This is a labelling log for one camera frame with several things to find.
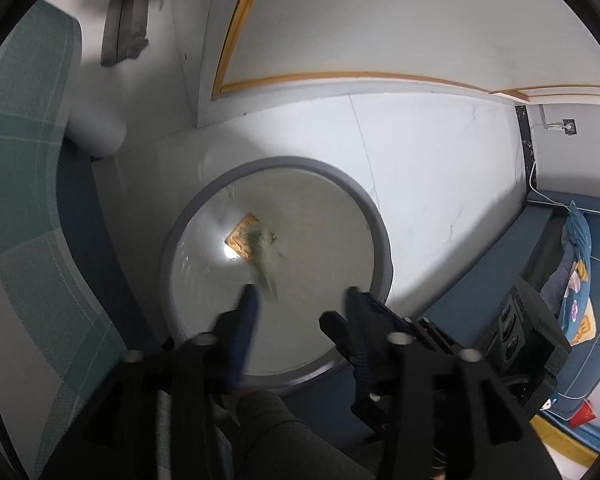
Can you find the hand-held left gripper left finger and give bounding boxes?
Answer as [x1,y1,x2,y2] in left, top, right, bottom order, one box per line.
[45,284,262,480]

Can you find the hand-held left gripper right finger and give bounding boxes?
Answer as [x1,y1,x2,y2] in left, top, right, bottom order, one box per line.
[344,286,556,480]

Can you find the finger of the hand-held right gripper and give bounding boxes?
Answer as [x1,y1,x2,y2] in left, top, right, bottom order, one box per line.
[319,311,355,361]
[361,292,463,357]

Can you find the grey round trash bin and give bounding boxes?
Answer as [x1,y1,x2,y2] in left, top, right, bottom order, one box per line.
[159,156,395,392]

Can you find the blue printed pillow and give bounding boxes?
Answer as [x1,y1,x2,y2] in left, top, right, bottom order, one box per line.
[540,200,598,346]

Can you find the red cup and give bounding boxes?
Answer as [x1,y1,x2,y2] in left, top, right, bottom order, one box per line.
[567,399,598,430]

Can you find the orange snack wrapper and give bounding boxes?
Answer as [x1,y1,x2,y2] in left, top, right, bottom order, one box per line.
[224,212,261,261]

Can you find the person's grey trouser leg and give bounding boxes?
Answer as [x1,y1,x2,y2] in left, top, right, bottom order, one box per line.
[220,390,381,480]

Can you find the yellow board edge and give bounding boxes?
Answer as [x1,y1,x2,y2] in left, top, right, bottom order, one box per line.
[530,415,600,468]

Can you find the black marble threshold strip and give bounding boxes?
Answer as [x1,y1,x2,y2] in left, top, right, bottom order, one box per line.
[514,104,538,201]

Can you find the green checked tablecloth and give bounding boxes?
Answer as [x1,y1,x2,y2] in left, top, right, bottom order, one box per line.
[0,0,171,480]

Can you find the white panel with orange trim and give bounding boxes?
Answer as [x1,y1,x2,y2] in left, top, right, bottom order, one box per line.
[211,0,600,98]

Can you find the grey hanging cloth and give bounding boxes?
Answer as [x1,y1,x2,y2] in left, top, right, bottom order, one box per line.
[101,0,151,67]

